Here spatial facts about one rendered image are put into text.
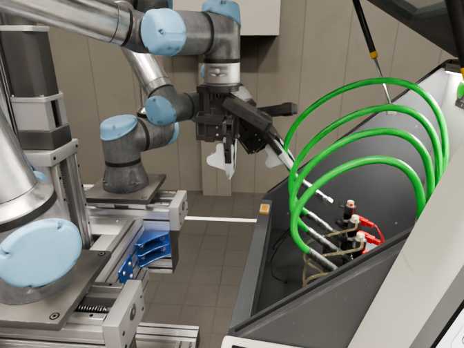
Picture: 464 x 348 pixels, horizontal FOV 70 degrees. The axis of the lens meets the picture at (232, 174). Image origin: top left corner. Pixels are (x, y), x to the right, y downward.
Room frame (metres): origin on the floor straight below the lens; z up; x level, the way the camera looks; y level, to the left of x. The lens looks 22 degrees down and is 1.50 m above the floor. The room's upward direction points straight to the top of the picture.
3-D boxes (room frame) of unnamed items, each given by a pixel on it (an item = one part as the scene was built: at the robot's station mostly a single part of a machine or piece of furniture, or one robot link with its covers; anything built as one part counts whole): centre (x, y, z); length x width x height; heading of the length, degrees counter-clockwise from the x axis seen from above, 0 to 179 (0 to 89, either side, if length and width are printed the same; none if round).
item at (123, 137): (1.06, 0.36, 1.20); 0.13 x 0.12 x 0.14; 137
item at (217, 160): (0.70, 0.03, 1.25); 0.06 x 0.03 x 0.09; 79
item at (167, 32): (0.66, 0.11, 1.51); 0.11 x 0.11 x 0.08; 40
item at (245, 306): (0.82, -0.07, 0.87); 0.62 x 0.04 x 0.16; 169
